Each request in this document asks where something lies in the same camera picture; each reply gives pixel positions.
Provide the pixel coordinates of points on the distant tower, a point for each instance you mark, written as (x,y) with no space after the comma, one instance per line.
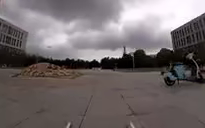
(124,51)

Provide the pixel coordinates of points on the row of dark trees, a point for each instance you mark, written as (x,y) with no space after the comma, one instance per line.
(73,63)

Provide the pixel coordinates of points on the thin pale pole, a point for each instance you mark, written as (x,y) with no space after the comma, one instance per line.
(133,62)

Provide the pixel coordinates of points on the grey paved plaza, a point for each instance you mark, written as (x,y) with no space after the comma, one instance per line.
(103,100)

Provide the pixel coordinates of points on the tan rubble mound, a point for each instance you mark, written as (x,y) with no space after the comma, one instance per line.
(46,70)

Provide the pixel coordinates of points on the robot's own part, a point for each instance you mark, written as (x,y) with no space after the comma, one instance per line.
(131,125)
(68,125)

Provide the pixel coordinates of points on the light blue scooter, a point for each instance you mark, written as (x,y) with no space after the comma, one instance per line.
(178,71)

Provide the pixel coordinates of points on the dark grid-window building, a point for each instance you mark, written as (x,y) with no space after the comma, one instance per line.
(195,33)

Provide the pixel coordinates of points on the white grid-window building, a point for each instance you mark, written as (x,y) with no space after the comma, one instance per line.
(5,35)

